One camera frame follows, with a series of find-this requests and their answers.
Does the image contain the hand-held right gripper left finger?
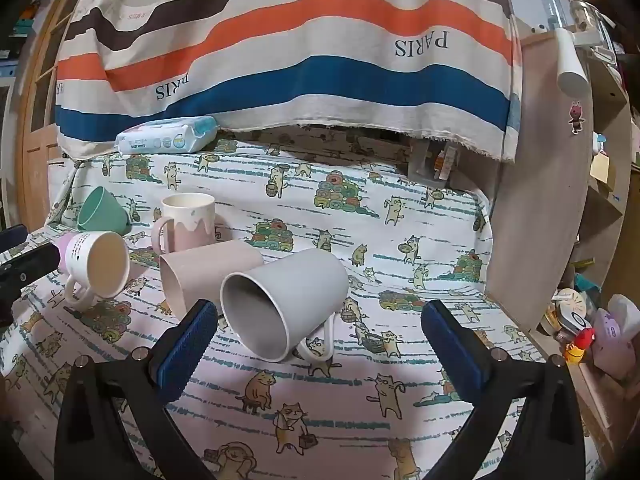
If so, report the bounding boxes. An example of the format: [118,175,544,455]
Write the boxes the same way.
[54,298,219,480]

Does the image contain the clear blue bottle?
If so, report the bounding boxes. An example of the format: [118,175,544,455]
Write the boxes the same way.
[538,0,569,31]

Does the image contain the pink and cream mug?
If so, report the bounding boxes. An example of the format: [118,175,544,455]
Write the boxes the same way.
[150,192,217,257]

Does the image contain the red and yellow toy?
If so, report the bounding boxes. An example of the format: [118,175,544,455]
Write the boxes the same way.
[564,327,597,365]

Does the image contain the cartoon sticker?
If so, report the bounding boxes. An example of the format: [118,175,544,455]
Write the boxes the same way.
[568,101,587,135]

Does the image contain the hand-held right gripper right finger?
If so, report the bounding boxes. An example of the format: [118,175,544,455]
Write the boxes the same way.
[421,299,586,480]

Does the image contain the wooden shelf unit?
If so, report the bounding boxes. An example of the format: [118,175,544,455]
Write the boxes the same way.
[484,25,640,441]

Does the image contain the cat print tablecloth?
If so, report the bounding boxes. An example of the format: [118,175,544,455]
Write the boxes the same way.
[0,127,591,480]

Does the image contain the striped cloth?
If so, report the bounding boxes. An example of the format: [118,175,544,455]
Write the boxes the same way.
[54,0,524,163]

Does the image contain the beige handleless cup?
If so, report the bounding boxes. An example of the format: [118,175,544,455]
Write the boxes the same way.
[159,239,264,316]

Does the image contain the green cup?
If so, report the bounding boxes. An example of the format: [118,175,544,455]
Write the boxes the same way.
[76,186,132,235]

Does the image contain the white round gadget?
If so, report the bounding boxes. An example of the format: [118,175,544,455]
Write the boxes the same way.
[552,288,592,333]

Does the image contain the wooden door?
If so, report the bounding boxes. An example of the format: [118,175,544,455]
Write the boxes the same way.
[14,0,101,221]

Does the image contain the pack of baby wipes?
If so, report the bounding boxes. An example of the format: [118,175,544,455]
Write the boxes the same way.
[115,115,219,156]

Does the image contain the lilac and white mug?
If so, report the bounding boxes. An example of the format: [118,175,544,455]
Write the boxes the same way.
[55,231,131,309]

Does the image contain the grey mug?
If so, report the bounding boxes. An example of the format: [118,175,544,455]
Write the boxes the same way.
[220,248,348,363]

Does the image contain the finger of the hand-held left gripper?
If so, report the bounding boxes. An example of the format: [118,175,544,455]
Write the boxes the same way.
[0,224,61,328]

